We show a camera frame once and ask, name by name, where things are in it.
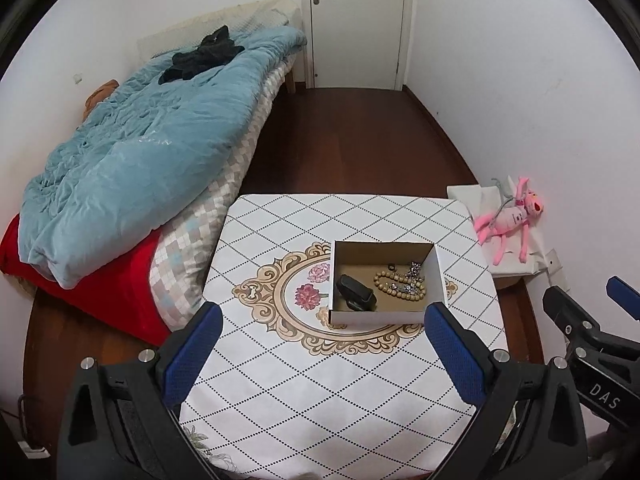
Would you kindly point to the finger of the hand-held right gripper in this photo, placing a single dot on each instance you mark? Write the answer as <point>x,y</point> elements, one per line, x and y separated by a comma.
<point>627,294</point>
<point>570,315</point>

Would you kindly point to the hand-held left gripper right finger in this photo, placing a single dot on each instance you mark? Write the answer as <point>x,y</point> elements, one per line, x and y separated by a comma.
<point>447,345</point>

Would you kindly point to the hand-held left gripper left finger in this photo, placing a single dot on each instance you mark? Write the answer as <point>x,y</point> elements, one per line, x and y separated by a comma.
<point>200,340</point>

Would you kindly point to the white cardboard box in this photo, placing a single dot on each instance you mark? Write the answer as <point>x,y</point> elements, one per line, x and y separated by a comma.
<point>380,317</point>

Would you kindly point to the black smart band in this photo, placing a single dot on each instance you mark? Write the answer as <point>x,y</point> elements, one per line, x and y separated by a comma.
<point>355,292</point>

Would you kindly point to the red blanket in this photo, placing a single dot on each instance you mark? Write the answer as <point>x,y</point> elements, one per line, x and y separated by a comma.
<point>115,290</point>

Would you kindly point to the checkered bed sheet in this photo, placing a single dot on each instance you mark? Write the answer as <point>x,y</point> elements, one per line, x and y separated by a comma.
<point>200,240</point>

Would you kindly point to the diamond patterned tablecloth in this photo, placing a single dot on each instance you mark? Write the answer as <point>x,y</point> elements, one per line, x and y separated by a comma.
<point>300,385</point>

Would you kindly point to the pink plush toy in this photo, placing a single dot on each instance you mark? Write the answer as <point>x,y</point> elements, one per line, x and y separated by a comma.
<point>510,220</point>

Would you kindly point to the white paper bag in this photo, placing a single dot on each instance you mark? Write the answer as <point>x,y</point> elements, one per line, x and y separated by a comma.
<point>470,197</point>

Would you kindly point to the light blue quilt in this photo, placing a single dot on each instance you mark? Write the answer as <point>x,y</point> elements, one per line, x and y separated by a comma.
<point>135,160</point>

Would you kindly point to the brown cushion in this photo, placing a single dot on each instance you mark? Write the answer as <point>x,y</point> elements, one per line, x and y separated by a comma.
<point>100,95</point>

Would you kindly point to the black clothing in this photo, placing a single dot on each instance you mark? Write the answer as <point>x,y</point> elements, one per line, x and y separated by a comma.
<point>200,57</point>

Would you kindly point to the white door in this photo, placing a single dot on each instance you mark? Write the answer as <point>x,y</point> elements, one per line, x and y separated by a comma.
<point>357,25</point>

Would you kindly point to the white wall sockets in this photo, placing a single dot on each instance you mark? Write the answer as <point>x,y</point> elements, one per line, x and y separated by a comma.
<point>555,265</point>

